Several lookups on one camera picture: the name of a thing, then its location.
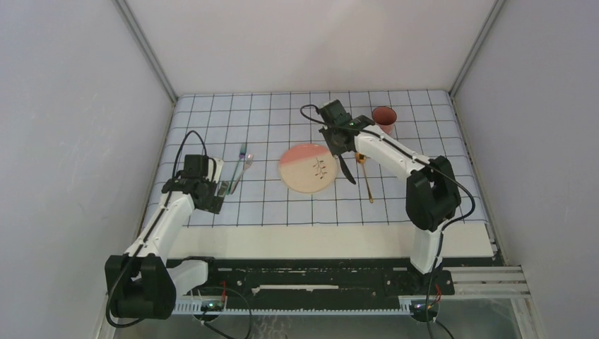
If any metal cutlery piece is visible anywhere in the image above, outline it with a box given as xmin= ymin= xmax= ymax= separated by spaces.
xmin=338 ymin=155 xmax=356 ymax=184

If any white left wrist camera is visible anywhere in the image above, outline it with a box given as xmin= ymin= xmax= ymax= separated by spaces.
xmin=206 ymin=157 xmax=225 ymax=183

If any pink patterned mug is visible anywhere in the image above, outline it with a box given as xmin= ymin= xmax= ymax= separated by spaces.
xmin=372 ymin=106 xmax=398 ymax=135

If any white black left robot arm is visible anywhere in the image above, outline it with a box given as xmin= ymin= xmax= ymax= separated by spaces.
xmin=105 ymin=155 xmax=224 ymax=323

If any iridescent rainbow fork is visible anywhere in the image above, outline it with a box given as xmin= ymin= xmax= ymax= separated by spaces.
xmin=227 ymin=143 xmax=247 ymax=194

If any silver metal fork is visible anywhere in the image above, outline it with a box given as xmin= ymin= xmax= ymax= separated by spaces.
xmin=229 ymin=154 xmax=254 ymax=194

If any metal spoon wooden handle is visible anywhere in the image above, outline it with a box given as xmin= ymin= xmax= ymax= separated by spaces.
xmin=355 ymin=153 xmax=374 ymax=203

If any cream pink branch plate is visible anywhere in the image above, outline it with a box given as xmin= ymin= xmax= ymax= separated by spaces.
xmin=278 ymin=143 xmax=338 ymax=194

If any white slotted cable duct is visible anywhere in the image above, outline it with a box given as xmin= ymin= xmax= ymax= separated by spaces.
xmin=172 ymin=299 xmax=413 ymax=316

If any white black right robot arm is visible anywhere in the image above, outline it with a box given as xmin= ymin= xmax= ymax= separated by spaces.
xmin=315 ymin=100 xmax=461 ymax=294

